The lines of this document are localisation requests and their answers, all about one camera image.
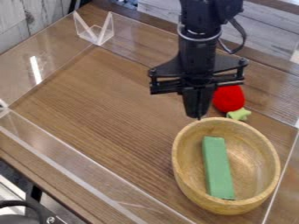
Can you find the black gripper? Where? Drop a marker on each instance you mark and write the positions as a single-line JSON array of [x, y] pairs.
[[196, 69]]

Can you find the brown wooden bowl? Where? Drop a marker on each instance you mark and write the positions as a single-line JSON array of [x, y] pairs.
[[253, 164]]

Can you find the green rectangular block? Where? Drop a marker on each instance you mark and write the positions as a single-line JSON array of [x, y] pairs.
[[216, 167]]

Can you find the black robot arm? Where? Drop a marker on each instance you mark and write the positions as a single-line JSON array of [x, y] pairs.
[[202, 16]]

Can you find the red knitted strawberry toy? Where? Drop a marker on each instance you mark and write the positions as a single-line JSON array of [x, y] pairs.
[[228, 101]]

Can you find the clear acrylic corner bracket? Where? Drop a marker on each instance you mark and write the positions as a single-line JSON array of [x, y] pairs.
[[97, 35]]

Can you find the clear acrylic tray wall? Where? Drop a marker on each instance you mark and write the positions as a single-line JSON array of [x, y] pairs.
[[81, 184]]

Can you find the black table clamp mount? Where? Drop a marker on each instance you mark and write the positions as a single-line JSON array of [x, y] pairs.
[[36, 210]]

